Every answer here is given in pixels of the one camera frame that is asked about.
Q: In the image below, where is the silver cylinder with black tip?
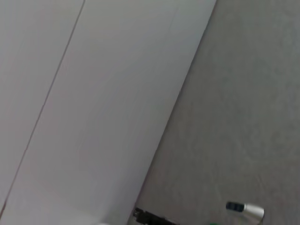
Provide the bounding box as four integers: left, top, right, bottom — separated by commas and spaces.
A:
225, 201, 265, 221

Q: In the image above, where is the black bracket under table edge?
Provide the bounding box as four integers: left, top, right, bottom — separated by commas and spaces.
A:
133, 207, 180, 225

